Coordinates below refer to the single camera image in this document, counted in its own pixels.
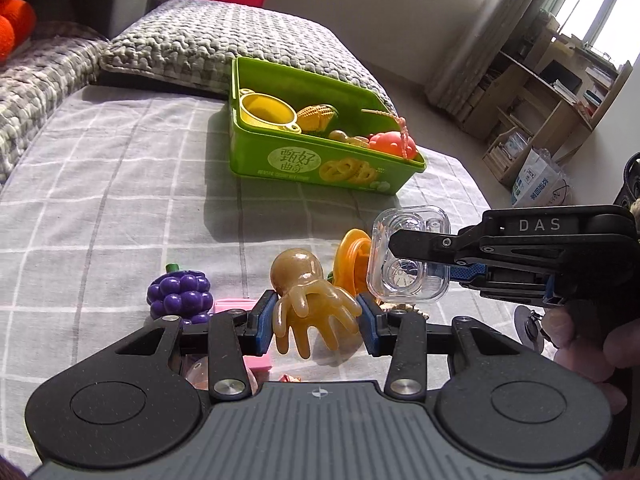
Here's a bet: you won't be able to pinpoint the brown toy piece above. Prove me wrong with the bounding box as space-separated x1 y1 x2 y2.
327 130 371 148

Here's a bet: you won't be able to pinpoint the grey curtain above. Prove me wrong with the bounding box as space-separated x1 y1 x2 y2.
425 0 556 121

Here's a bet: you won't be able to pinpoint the person's right hand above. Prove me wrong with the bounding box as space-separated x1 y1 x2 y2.
544 305 629 414

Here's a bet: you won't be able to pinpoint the yellow toy funnel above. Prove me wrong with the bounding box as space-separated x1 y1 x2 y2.
238 89 303 134

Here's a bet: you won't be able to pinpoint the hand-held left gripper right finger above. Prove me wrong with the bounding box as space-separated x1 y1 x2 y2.
355 293 537 403

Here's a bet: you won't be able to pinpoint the green plastic box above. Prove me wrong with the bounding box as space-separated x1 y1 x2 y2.
229 56 427 196

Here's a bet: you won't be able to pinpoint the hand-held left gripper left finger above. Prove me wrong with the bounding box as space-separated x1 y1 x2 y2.
94 289 279 403

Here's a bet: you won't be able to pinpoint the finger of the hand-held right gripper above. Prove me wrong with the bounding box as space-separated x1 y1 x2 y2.
449 261 557 307
388 204 636 265

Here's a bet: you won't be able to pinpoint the grey quilted cushion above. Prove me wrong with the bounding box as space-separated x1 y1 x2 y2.
98 0 398 116

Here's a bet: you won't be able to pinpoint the pink toy pig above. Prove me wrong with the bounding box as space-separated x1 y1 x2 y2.
369 131 417 159

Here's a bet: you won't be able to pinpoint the grey sofa armrest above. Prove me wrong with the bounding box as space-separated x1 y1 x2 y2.
30 0 157 41

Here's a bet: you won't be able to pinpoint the grey quilted sofa cover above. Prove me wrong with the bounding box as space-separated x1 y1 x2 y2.
0 35 108 186

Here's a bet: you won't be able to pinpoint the amber toy octopus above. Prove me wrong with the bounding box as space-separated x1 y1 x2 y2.
270 249 363 359

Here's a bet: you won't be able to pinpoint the clear plastic case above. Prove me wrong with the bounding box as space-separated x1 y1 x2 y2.
367 205 451 306

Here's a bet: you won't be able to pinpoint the grey checked bed sheet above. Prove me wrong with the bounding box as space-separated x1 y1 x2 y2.
0 85 493 471

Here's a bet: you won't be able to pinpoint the white cardboard box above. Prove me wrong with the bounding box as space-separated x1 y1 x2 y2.
510 147 571 208

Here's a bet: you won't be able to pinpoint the orange plush cushion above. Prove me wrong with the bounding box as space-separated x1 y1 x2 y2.
0 0 38 63

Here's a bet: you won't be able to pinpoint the orange toy disc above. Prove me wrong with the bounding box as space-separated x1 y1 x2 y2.
334 229 373 297

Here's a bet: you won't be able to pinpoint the wooden shelf unit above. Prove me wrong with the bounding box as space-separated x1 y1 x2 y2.
462 12 633 186

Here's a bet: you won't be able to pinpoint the toy corn cob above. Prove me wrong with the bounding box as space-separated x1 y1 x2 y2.
296 104 341 135

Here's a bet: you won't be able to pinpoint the pink toy block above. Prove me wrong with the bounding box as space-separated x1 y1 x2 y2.
212 297 273 372

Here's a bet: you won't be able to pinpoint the purple toy grapes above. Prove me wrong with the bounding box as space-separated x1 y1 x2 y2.
147 262 215 325

